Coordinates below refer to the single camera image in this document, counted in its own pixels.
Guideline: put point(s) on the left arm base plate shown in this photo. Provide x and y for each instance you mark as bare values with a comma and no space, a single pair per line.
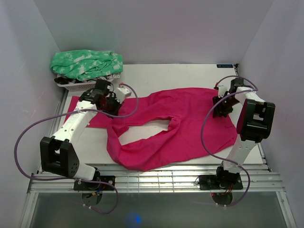
102,184

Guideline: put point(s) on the green white patterned garment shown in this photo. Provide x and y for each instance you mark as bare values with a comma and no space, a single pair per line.
85,64

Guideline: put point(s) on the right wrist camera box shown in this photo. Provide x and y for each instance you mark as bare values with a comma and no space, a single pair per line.
222,90

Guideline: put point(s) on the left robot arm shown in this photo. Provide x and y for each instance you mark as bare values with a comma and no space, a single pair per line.
57,152

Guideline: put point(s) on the white plastic basket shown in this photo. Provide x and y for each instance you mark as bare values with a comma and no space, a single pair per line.
79,86

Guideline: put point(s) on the pink trousers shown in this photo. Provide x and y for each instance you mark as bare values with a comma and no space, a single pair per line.
191,133

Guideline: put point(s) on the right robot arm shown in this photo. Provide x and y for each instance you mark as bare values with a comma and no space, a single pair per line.
254,124

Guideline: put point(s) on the blue table label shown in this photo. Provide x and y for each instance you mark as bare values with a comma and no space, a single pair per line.
224,65

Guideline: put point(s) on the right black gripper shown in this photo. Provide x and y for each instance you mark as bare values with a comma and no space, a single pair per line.
219,110

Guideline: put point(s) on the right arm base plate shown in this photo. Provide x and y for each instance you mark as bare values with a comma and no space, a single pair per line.
208,182

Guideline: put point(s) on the aluminium front rail frame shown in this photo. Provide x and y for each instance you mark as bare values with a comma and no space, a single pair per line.
164,197

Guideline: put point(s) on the black white clothes in basket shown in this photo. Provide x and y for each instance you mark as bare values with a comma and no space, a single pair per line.
107,78

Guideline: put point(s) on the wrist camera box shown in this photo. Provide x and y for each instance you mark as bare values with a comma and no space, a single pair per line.
122,93
222,90

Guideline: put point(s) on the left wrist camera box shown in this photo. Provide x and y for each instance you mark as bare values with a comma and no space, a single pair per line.
122,93

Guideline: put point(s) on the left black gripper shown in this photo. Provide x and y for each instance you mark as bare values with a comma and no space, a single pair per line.
115,112

